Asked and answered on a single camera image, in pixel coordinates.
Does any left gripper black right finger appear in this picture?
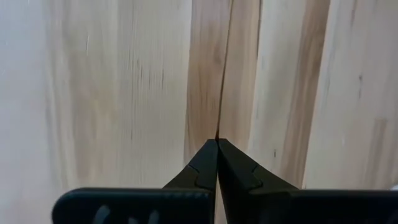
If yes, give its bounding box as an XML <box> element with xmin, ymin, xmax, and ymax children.
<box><xmin>218</xmin><ymin>138</ymin><xmax>398</xmax><ymax>224</ymax></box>

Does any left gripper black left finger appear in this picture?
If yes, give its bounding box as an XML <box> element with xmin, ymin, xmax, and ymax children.
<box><xmin>52</xmin><ymin>138</ymin><xmax>219</xmax><ymax>224</ymax></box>

